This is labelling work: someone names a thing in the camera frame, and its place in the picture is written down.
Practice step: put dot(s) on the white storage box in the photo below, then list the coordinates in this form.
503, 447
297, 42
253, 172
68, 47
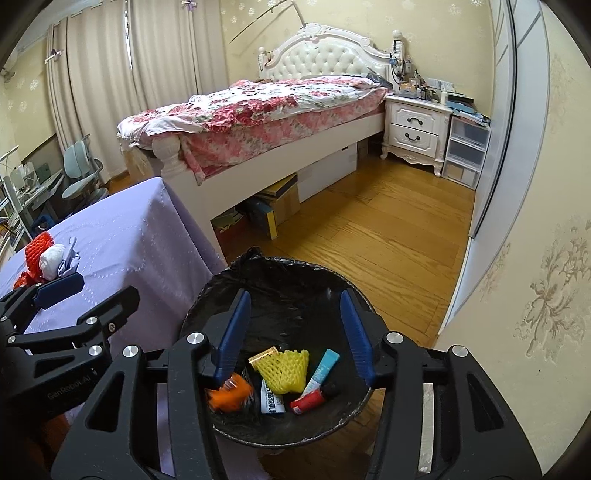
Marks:
329, 170

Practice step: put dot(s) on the light blue desk chair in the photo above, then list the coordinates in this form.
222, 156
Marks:
83, 171

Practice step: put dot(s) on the yellow foam fruit net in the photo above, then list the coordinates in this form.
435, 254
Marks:
284, 372

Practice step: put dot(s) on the plastic drawer unit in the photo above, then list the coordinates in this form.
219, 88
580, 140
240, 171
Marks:
466, 150

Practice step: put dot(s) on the pink floral quilt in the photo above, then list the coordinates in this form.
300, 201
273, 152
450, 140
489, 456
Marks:
219, 130

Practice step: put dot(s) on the small red tube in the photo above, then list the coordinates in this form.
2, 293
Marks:
314, 399

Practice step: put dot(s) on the purple bed sheet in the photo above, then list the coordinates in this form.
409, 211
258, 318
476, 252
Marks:
142, 236

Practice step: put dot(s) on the beige curtains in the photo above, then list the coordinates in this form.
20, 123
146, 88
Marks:
107, 60

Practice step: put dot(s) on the white label packet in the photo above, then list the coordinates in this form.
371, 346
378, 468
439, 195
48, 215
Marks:
270, 403

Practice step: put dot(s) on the sliding wardrobe door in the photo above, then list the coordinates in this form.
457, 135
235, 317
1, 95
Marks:
518, 122

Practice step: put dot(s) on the white tufted bed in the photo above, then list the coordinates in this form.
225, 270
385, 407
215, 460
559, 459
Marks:
316, 50

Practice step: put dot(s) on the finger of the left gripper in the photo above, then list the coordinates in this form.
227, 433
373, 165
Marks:
78, 318
26, 302

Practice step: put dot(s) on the red foam fruit net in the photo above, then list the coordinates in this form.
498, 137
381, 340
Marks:
33, 252

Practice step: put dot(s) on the white nightstand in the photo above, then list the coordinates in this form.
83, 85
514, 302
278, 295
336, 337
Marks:
416, 131

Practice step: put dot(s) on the cardboard box under bed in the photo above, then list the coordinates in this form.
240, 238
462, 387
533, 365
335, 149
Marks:
277, 203

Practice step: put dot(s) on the orange snack wrapper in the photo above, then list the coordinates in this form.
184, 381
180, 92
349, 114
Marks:
231, 396

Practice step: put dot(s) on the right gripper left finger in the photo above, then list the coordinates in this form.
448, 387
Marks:
114, 435

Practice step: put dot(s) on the study desk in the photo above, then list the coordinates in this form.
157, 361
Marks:
26, 197

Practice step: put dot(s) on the teal cosmetic tube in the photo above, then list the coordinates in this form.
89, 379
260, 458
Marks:
321, 372

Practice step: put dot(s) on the black lined trash bin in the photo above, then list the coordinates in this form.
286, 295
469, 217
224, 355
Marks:
295, 306

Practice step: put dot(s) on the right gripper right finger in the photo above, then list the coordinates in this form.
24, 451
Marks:
442, 416

